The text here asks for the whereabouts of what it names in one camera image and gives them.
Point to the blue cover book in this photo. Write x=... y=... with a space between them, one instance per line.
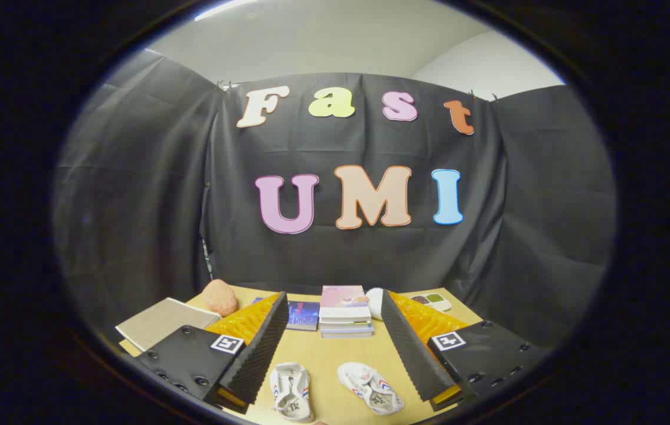
x=303 y=316

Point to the white thick book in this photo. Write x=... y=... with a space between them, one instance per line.
x=346 y=326

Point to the beige fabric storage box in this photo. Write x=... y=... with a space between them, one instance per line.
x=157 y=321

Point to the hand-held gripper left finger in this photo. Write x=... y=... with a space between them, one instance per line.
x=264 y=348

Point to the pink cover book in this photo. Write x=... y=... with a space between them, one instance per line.
x=343 y=298

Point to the white canvas shoe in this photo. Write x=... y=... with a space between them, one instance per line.
x=370 y=386
x=291 y=392

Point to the orange knitted ball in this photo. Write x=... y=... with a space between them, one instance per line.
x=219 y=298

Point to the small white sectioned tray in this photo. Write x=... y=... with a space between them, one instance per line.
x=432 y=301

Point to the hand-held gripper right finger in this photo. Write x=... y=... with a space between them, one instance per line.
x=408 y=348

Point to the white knitted ball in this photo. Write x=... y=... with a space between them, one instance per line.
x=375 y=302

